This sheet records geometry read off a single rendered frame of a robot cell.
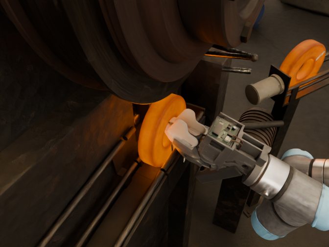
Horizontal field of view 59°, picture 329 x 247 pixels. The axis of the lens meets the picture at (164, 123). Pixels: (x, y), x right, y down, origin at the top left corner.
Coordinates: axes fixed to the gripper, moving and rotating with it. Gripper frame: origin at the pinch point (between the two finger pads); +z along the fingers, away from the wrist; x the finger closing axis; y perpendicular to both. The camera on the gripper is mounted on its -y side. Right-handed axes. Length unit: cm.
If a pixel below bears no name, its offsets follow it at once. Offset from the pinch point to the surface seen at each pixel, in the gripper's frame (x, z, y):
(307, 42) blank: -43.3, -19.0, 8.0
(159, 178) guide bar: 9.6, -5.0, -3.2
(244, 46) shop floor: -179, 3, -78
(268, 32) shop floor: -212, -8, -75
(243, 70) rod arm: -7.9, -8.4, 14.6
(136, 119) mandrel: 0.4, 6.0, -3.0
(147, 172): 6.3, -1.8, -9.5
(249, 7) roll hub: -0.7, -5.1, 28.1
